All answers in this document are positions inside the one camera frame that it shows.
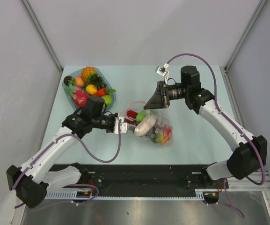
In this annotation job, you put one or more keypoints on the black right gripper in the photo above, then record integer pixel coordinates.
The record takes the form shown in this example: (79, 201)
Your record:
(158, 100)

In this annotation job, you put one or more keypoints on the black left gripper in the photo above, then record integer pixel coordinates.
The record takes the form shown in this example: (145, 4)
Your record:
(113, 116)

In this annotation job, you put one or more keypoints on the green toy leaf vegetable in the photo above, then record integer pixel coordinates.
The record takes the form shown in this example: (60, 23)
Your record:
(140, 116)

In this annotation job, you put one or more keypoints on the red toy lobster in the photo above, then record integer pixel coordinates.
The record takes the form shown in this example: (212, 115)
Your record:
(131, 115)

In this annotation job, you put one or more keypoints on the white toy radish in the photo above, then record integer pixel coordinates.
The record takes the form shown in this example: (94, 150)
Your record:
(146, 125)

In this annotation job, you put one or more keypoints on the clear zip bag pink dots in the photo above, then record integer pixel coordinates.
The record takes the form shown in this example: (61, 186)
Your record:
(162, 120)

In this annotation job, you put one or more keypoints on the orange yellow toy peach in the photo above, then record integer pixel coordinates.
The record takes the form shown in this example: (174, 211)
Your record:
(161, 136)

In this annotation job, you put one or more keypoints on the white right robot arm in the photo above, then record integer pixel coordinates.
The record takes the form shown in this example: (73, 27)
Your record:
(249, 151)

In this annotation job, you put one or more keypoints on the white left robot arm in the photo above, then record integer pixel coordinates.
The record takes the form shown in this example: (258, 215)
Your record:
(30, 182)

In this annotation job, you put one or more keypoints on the green toy apple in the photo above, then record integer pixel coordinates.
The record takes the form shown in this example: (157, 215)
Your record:
(107, 99)

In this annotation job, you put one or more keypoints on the orange red toy pepper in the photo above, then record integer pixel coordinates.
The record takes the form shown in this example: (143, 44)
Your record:
(101, 92)

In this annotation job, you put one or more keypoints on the red toy dragon fruit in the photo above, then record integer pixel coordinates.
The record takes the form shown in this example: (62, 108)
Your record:
(78, 96)

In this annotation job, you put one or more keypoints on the toy pineapple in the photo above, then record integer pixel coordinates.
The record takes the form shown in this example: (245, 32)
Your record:
(90, 75)

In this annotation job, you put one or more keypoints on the dark toy mangosteen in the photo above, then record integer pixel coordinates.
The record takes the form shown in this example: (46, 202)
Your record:
(67, 79)

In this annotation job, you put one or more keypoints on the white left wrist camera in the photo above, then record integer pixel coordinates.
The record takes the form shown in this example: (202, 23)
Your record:
(123, 127)

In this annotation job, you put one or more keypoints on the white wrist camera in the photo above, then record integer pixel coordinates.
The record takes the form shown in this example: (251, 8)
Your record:
(123, 127)
(163, 71)

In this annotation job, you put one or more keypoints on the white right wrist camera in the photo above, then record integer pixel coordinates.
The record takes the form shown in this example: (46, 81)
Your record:
(163, 71)

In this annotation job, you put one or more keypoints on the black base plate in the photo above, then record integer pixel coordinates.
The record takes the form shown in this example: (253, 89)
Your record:
(131, 177)

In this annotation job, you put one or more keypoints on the light blue cable duct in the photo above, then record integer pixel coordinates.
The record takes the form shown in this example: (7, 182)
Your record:
(144, 194)

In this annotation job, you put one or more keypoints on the aluminium frame post right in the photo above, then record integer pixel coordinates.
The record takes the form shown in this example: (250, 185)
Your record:
(247, 31)

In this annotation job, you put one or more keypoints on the aluminium frame post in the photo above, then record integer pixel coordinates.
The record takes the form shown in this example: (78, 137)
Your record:
(247, 31)
(41, 33)

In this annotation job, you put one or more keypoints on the aluminium frame post left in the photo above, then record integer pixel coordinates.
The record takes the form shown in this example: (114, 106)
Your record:
(41, 33)

